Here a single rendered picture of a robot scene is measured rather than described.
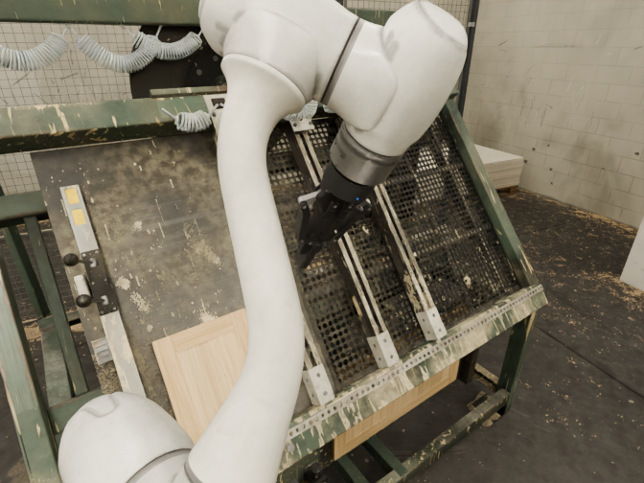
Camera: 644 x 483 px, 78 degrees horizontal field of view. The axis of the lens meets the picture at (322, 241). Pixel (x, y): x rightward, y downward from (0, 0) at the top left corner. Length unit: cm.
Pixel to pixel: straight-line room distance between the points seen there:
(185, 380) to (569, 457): 215
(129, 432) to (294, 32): 50
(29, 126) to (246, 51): 112
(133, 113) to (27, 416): 94
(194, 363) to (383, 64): 114
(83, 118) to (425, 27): 123
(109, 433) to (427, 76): 55
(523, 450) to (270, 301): 243
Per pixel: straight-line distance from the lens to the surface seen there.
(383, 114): 47
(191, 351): 139
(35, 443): 136
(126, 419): 61
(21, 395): 136
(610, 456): 296
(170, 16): 192
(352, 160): 52
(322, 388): 147
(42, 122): 152
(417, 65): 45
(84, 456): 61
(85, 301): 125
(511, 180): 659
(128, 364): 135
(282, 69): 45
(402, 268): 178
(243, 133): 45
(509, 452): 272
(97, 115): 153
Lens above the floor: 203
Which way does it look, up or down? 26 degrees down
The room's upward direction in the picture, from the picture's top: straight up
